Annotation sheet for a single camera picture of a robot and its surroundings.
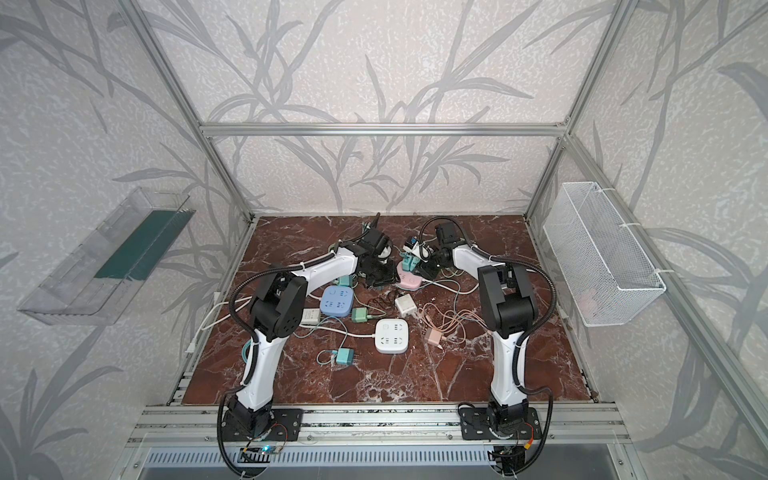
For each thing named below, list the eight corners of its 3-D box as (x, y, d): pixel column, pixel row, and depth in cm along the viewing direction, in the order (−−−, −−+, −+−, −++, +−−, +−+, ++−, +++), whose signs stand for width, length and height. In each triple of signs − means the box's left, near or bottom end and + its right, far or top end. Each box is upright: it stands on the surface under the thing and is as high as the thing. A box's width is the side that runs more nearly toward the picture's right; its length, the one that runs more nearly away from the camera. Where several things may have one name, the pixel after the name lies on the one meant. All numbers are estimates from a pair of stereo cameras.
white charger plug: (403, 317, 95) (403, 313, 92) (395, 302, 98) (394, 298, 96) (416, 310, 96) (417, 306, 94) (408, 296, 99) (408, 292, 97)
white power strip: (374, 353, 87) (373, 350, 85) (376, 322, 94) (375, 318, 91) (408, 353, 87) (408, 350, 85) (408, 322, 94) (408, 318, 91)
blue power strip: (319, 316, 94) (317, 313, 92) (324, 289, 100) (322, 286, 99) (351, 316, 94) (350, 313, 92) (354, 289, 100) (353, 286, 99)
